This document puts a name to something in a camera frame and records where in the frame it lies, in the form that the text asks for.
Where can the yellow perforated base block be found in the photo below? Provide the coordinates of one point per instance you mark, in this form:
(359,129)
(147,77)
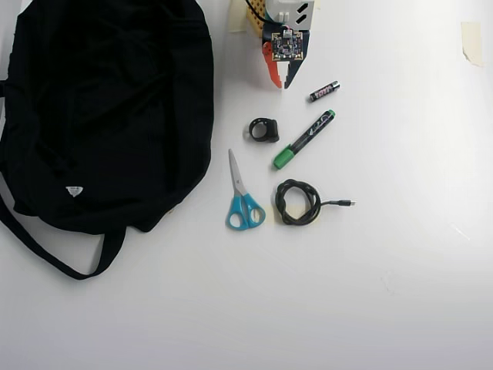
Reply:
(255,17)

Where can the black fabric bag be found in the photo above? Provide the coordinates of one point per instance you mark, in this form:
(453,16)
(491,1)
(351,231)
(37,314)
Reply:
(96,115)

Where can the black AAA battery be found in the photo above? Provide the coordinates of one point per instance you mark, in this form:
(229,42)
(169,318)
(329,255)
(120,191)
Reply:
(323,91)

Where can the green marker with black body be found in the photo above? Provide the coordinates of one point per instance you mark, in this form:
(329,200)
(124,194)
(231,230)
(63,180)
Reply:
(304,138)

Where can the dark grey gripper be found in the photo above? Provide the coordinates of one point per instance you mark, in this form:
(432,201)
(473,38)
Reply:
(273,73)

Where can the beige masking tape strip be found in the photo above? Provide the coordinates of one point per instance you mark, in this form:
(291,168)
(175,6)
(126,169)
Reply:
(471,42)
(237,19)

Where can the wrist camera circuit board module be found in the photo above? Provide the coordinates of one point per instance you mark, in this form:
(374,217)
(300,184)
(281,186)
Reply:
(287,48)

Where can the white teal grey robot arm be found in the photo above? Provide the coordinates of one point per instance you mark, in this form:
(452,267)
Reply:
(277,7)

